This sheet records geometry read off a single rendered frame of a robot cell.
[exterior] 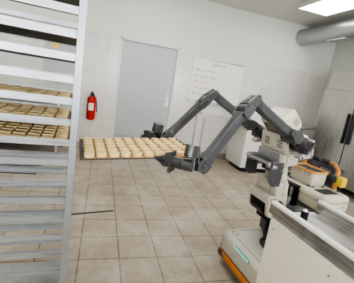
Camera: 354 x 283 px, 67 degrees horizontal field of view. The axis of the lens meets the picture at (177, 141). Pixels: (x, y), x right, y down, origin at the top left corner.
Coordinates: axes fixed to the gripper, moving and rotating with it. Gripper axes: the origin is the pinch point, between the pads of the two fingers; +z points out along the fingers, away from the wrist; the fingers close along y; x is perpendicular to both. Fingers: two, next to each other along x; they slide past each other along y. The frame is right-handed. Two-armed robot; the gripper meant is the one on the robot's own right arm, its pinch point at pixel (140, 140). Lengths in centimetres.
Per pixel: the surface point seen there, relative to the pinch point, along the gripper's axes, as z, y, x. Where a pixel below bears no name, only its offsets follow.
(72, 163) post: 58, -1, 3
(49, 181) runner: 62, -10, -6
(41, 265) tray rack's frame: 39, -83, -40
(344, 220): 3, -14, 115
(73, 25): 27, 61, -30
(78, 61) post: 57, 42, 4
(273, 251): 20, -31, 88
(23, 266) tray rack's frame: 46, -82, -46
